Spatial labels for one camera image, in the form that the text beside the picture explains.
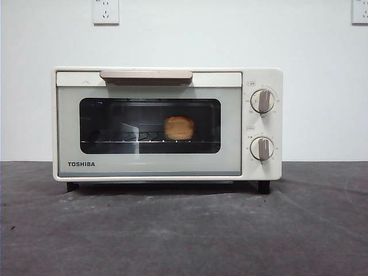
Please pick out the white Toshiba toaster oven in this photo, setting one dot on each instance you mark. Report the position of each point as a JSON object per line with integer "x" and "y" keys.
{"x": 276, "y": 126}

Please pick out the white oven knob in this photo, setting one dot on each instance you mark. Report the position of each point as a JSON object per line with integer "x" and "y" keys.
{"x": 261, "y": 148}
{"x": 262, "y": 101}

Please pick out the golden brown bread loaf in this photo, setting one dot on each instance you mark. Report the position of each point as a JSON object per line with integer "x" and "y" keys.
{"x": 179, "y": 128}

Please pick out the white wall socket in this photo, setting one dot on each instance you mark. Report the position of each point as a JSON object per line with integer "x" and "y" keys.
{"x": 105, "y": 13}
{"x": 360, "y": 11}

